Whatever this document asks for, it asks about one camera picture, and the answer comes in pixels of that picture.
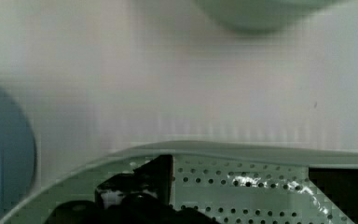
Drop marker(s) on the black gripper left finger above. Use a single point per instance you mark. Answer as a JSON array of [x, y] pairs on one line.
[[140, 197]]

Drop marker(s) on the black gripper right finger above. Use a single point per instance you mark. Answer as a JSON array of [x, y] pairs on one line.
[[340, 186]]

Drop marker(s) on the green plastic strainer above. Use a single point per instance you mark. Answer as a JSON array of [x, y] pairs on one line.
[[232, 184]]

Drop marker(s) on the blue bowl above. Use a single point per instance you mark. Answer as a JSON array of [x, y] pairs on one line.
[[17, 153]]

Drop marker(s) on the light green mug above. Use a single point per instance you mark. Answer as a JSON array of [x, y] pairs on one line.
[[261, 16]]

